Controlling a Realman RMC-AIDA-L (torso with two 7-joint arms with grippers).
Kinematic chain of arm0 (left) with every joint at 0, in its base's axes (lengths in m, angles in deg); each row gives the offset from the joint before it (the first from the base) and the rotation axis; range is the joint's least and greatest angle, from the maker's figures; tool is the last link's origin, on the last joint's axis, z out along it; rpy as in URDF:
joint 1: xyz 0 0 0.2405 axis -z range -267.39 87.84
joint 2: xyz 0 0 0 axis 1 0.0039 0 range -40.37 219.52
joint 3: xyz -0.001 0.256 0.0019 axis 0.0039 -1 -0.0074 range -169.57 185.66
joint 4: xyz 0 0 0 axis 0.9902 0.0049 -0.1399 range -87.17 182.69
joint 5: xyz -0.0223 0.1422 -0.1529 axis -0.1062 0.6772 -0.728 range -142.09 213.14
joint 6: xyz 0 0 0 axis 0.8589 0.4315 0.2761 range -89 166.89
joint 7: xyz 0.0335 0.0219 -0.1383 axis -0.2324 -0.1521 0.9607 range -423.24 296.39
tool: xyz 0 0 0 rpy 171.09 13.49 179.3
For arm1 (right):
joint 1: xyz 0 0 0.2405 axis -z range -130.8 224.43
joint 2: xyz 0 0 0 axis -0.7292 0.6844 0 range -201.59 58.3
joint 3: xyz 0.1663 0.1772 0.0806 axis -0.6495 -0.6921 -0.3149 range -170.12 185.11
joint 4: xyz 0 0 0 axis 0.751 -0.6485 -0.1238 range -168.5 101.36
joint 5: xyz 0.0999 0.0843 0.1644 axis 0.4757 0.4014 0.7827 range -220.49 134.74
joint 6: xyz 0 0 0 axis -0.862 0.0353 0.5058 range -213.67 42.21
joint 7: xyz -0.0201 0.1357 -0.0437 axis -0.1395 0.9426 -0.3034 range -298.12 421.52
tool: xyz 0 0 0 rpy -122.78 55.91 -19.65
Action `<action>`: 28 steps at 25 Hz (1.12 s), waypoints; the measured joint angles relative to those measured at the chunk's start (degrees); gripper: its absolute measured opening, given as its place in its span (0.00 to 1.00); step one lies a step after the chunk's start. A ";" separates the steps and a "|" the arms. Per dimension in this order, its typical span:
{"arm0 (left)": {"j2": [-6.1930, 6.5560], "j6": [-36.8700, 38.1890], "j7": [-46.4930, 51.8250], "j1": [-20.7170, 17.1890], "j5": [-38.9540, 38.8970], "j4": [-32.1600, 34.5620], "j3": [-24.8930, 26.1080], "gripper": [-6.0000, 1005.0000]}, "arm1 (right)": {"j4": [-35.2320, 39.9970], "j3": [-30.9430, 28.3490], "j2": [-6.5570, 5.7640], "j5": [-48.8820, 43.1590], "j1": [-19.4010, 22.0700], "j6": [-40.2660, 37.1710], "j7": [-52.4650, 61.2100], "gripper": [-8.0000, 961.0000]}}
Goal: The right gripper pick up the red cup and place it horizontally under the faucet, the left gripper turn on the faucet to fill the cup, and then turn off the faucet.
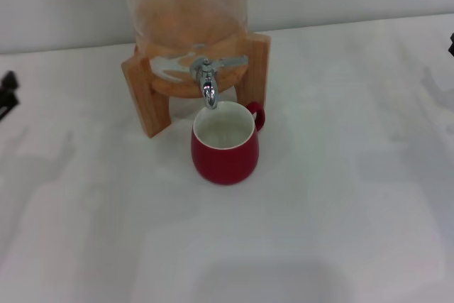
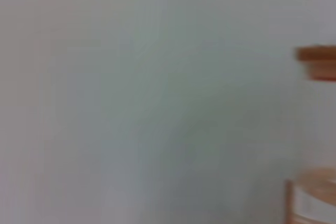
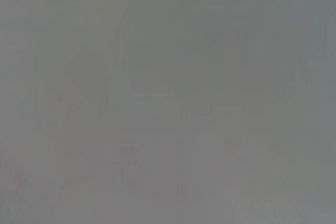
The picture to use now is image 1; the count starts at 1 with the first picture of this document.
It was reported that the chrome faucet with lever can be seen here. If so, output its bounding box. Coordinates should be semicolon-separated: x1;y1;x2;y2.
189;54;249;109

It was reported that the red ceramic cup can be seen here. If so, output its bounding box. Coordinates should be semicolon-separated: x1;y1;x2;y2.
190;100;266;186

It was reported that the wooden dispenser stand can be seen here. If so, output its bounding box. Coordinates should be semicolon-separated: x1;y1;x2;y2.
120;31;271;140

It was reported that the clear glass dispenser jar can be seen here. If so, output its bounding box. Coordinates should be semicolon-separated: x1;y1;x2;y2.
119;0;249;84

